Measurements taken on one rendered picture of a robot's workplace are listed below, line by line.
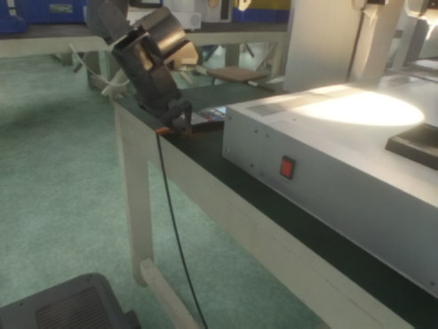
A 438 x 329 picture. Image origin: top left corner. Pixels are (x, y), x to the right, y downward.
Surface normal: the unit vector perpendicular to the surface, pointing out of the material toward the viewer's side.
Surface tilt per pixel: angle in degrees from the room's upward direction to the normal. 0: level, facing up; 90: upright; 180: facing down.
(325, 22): 90
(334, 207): 90
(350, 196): 90
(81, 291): 0
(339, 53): 90
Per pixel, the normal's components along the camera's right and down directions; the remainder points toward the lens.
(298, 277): -0.79, 0.25
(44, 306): 0.06, -0.87
